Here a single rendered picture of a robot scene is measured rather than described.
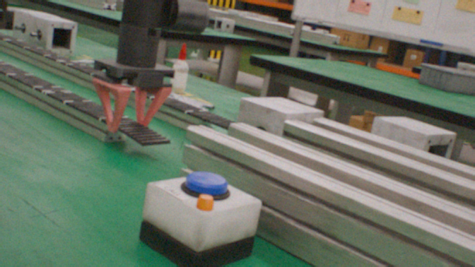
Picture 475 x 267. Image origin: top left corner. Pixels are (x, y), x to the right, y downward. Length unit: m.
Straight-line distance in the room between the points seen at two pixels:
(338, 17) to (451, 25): 0.82
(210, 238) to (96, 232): 0.12
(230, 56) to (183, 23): 2.88
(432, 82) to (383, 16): 1.10
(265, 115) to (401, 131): 0.22
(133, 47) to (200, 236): 0.37
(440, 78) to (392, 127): 1.89
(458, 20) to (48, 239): 3.25
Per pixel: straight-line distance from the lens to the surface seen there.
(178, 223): 0.50
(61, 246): 0.52
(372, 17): 3.86
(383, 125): 0.92
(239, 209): 0.51
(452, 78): 2.76
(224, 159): 0.63
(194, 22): 0.82
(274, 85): 2.63
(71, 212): 0.59
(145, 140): 0.77
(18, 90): 1.08
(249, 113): 0.83
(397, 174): 0.72
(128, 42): 0.78
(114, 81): 0.78
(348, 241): 0.53
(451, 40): 3.60
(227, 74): 3.70
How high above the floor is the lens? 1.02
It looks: 14 degrees down
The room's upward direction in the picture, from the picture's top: 11 degrees clockwise
